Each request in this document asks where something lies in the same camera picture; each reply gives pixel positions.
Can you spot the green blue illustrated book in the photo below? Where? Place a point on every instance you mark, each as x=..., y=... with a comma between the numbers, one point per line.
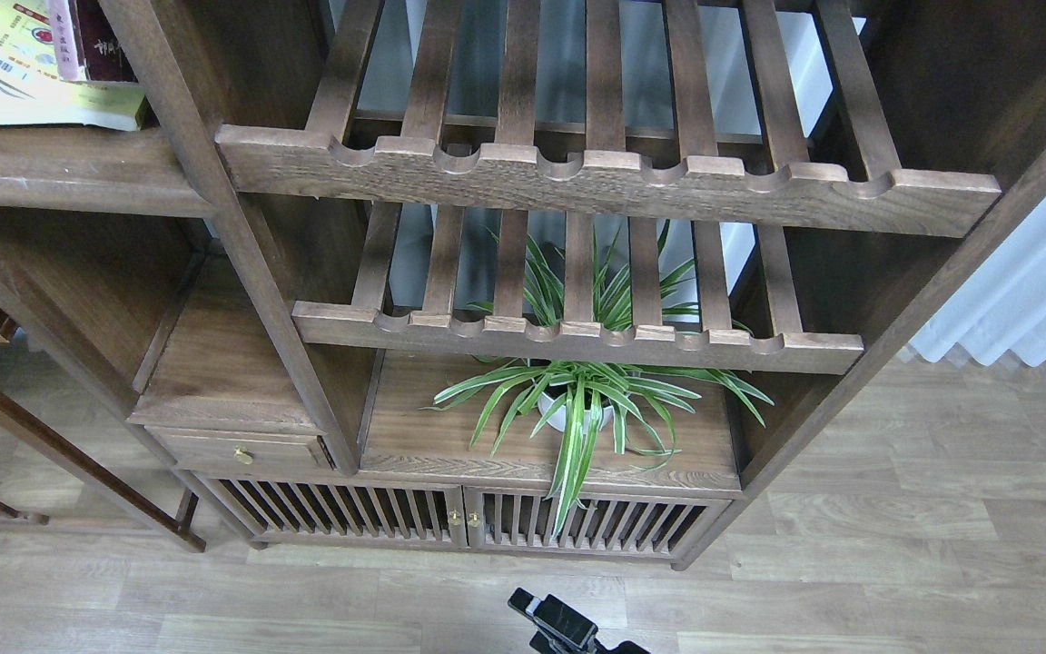
x=31, y=91

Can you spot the dark wooden bookshelf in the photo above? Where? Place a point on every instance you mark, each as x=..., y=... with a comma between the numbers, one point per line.
x=327, y=221

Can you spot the maroon thick book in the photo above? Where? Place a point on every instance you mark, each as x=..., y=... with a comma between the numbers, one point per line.
x=86, y=48

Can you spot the white curtain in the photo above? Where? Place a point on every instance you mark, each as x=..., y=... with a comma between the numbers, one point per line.
x=1001, y=308

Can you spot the right slatted cabinet door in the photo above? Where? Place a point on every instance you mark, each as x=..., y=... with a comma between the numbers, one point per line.
x=524, y=521

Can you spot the slatted cabinet door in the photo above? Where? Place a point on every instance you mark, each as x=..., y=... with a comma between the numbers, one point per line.
x=524, y=521
x=355, y=513

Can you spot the wooden drawer brass knob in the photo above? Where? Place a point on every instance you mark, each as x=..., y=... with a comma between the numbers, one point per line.
x=212, y=450

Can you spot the left slatted cabinet door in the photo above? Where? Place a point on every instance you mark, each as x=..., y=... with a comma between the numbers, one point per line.
x=355, y=513

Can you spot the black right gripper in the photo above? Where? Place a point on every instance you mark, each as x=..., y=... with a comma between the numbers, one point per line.
x=561, y=629

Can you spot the dark wooden side furniture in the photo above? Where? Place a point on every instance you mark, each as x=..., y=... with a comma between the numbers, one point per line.
x=30, y=430

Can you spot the white plant pot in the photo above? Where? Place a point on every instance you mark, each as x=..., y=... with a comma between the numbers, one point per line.
x=554, y=403

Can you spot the green spider plant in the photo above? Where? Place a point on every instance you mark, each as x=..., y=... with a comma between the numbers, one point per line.
x=635, y=391

